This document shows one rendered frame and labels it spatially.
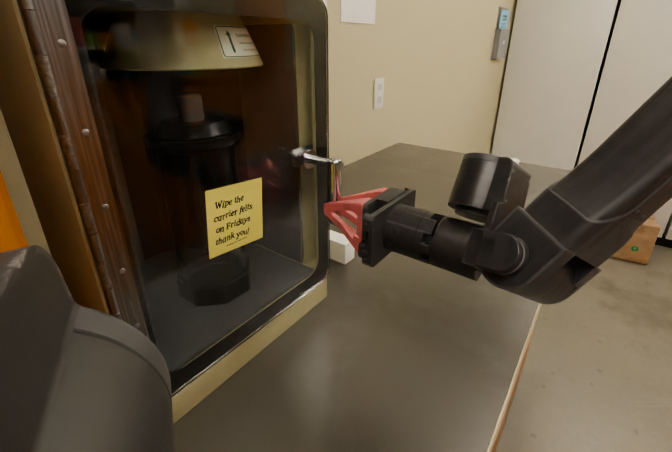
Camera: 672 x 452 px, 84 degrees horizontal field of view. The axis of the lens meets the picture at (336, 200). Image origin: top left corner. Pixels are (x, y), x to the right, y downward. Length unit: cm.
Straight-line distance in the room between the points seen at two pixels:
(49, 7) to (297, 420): 45
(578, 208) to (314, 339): 39
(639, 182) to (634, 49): 287
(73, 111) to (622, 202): 40
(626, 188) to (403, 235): 20
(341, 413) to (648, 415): 169
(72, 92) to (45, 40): 3
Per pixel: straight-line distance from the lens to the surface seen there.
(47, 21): 33
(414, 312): 64
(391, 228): 42
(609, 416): 198
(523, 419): 182
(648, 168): 35
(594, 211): 34
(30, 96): 35
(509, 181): 40
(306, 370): 54
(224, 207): 41
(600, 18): 321
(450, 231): 40
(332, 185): 47
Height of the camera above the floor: 134
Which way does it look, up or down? 23 degrees down
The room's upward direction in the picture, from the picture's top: straight up
